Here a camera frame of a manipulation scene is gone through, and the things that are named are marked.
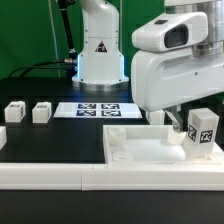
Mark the white U-shaped obstacle fence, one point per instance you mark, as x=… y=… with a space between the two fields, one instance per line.
x=44 y=176

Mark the white marker sheet with tags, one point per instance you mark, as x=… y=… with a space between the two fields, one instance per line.
x=97 y=110

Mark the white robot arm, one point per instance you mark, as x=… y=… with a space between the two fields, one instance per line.
x=100 y=64

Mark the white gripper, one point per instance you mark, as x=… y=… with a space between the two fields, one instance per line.
x=165 y=72

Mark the white square table top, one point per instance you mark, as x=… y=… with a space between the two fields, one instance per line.
x=146 y=144

